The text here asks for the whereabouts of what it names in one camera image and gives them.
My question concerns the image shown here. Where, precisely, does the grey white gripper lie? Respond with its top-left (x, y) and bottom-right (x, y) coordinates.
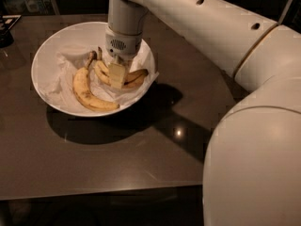
top-left (105, 26), bottom-right (142, 89)

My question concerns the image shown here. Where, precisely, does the yellow banana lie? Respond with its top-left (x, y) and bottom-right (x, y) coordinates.
top-left (72, 51), bottom-right (119, 112)
top-left (93, 47), bottom-right (149, 89)

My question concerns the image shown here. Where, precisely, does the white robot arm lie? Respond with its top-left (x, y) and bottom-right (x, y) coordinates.
top-left (128, 0), bottom-right (301, 226)

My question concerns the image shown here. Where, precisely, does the white bowl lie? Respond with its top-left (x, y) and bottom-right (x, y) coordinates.
top-left (31, 21), bottom-right (157, 118)

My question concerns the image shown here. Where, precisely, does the white paper towel liner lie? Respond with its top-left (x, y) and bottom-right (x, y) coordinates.
top-left (42, 42), bottom-right (158, 117)

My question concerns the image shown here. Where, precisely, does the dark object at table corner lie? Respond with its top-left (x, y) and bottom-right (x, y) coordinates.
top-left (0, 15), bottom-right (21, 48)

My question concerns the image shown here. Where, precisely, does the shelf with bottles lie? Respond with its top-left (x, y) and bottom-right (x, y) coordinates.
top-left (0, 0), bottom-right (59, 15)

